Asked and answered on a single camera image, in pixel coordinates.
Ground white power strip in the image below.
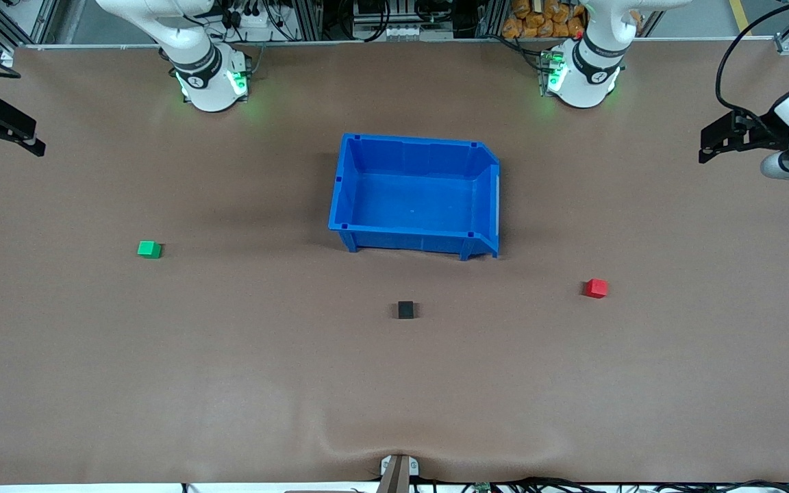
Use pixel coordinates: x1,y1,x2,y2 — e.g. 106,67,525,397
225,5,277,32

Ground blue plastic storage bin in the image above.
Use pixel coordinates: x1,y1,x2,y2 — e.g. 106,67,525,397
328,133,501,262

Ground wrinkled table cover mat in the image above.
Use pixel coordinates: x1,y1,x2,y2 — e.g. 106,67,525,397
0,40,789,485

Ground grey camera stand bracket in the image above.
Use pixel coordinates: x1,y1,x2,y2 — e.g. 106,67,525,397
379,453,420,493

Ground grey metal machine block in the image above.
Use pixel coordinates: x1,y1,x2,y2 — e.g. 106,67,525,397
351,0,455,41

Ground orange snack bag pile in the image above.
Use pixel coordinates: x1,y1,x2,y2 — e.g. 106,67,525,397
501,0,586,40

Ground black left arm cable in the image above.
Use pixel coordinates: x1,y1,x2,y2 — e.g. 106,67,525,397
714,0,789,123

